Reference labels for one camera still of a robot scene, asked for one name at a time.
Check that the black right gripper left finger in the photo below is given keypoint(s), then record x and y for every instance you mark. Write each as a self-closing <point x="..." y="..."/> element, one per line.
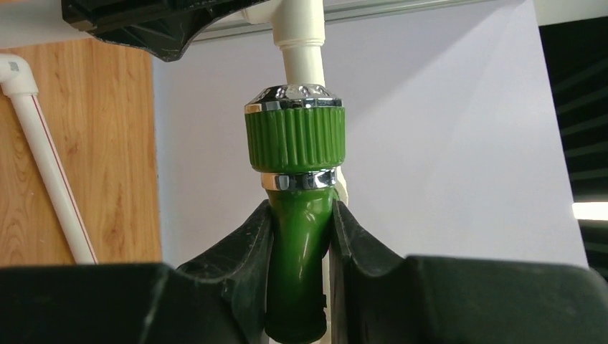
<point x="216" y="297"/>

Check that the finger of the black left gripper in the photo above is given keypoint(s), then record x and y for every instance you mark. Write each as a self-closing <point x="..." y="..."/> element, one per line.
<point x="163" y="28"/>

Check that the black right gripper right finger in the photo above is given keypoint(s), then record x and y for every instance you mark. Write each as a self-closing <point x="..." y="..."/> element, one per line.
<point x="381" y="297"/>

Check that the white PVC pipe frame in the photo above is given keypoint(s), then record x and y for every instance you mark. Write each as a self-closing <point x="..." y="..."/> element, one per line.
<point x="298" y="29"/>

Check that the green water faucet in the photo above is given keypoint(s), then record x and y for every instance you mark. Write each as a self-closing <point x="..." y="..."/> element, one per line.
<point x="296" y="136"/>

